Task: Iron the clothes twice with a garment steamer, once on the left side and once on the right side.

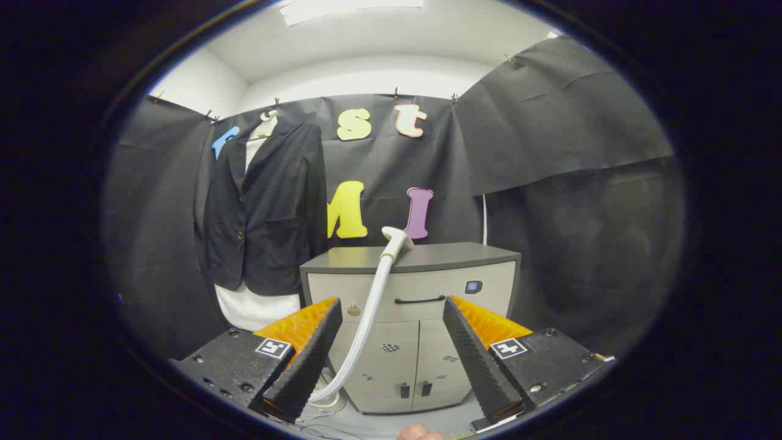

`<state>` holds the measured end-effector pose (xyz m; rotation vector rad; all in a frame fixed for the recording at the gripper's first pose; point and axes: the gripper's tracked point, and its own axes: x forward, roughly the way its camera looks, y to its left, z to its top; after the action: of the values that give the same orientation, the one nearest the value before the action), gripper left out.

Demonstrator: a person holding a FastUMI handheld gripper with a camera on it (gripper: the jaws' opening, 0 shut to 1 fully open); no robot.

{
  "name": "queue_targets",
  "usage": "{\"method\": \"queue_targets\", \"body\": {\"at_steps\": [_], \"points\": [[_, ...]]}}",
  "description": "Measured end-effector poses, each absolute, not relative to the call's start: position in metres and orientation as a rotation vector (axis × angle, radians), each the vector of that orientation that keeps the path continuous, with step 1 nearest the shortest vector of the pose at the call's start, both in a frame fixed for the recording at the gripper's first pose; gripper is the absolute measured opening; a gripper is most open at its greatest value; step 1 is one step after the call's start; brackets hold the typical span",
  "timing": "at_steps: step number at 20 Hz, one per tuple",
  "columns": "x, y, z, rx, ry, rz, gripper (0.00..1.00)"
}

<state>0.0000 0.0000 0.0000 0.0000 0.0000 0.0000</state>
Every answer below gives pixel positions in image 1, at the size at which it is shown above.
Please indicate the ceiling light panel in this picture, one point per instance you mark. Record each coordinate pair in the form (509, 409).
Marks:
(348, 9)

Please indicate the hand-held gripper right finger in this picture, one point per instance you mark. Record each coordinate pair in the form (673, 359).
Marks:
(473, 360)

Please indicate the white shirt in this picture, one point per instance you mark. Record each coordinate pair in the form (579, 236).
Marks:
(250, 308)

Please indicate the grey cabinet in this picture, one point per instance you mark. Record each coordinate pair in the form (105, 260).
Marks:
(427, 281)

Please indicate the white clothes hanger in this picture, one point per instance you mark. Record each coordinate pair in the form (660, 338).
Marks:
(269, 114)

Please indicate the white garment steamer base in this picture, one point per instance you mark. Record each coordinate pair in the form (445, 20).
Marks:
(330, 402)

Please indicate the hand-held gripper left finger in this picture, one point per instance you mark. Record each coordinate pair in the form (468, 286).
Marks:
(308, 360)

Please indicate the white garment steamer wand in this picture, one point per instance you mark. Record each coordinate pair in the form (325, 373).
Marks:
(376, 293)

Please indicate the black backdrop cloth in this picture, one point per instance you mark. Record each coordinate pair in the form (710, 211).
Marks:
(550, 153)

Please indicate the black blazer jacket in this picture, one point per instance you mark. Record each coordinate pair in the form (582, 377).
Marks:
(275, 201)

